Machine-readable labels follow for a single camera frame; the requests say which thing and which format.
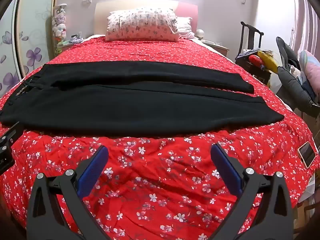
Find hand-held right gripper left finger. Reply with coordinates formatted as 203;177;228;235
26;145;112;240

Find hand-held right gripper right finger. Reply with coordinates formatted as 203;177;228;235
210;143;293;240

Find black pants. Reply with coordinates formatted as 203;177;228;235
0;61;285;135

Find red floral bedspread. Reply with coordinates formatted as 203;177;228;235
0;36;320;240

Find smartphone with light case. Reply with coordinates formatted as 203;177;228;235
298;141;317;168

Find grey padded jacket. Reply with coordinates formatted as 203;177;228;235
276;37;320;117

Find wardrobe door with purple flowers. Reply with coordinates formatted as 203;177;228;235
0;0;57;98

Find red plush toy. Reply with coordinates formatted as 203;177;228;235
248;55;263;67

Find bedside table with clutter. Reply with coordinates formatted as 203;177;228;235
56;34;85;54

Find wooden bedside table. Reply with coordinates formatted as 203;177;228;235
200;39;229;57

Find pastel striped cushion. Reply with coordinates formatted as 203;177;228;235
299;50;320;96

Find dark wooden chair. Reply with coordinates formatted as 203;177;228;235
235;21;272;80

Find hanging plush toy stack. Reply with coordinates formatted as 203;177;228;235
52;4;67;43

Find pink white pillow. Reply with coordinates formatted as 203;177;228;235
176;17;196;39

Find floral print pillow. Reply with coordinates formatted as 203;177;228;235
105;7;180;42

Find pink curtain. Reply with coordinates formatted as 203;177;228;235
291;0;320;55

